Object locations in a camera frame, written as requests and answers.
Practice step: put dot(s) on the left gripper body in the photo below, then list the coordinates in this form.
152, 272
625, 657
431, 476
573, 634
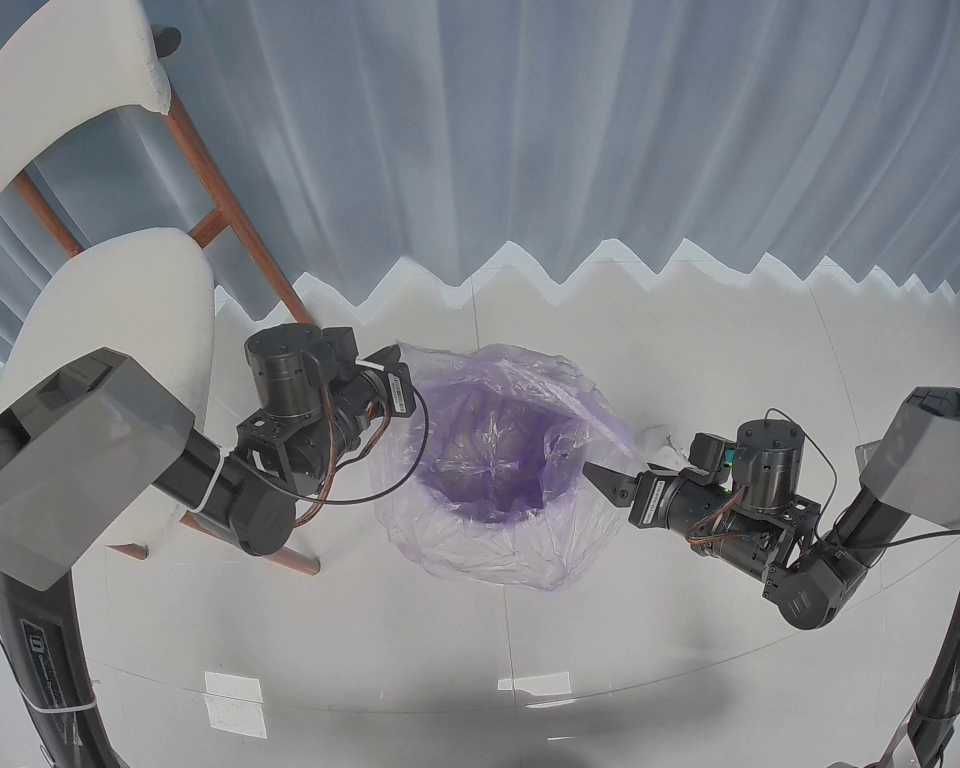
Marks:
371, 409

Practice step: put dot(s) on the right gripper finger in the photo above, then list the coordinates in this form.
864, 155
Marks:
619, 489

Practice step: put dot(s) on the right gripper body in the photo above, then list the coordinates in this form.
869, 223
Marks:
675, 506

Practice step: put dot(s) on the purple plastic bag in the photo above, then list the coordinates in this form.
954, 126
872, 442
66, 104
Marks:
525, 375

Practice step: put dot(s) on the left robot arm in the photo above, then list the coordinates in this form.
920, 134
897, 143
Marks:
90, 450

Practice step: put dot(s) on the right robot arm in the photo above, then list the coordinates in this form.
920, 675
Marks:
907, 450

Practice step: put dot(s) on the white trash bin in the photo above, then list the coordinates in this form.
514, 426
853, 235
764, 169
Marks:
525, 517

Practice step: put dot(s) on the crumpled white paper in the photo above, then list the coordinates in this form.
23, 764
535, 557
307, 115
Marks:
660, 442

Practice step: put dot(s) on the white cushioned wooden chair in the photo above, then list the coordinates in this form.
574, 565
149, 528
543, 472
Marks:
127, 337

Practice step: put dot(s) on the blue-grey curtain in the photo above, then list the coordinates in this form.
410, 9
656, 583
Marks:
525, 112

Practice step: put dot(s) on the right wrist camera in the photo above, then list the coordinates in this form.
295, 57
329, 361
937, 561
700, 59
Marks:
705, 454

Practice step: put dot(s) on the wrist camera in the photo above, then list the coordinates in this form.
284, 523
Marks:
341, 349
705, 454

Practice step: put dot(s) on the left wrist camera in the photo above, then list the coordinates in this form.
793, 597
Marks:
341, 349

